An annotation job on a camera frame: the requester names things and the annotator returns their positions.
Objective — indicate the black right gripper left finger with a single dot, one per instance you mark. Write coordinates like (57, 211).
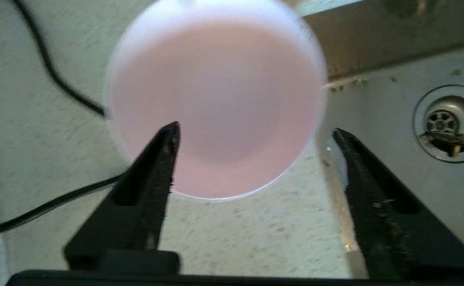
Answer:
(128, 222)

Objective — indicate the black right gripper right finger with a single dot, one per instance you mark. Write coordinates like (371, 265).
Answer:
(395, 230)

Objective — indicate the pink plastic bowl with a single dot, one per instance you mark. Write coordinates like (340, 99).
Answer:
(216, 99)

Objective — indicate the stainless steel sink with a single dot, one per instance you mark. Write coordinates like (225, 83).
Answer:
(395, 119)

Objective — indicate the metal sink drain strainer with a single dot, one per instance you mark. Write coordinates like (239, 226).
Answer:
(450, 123)

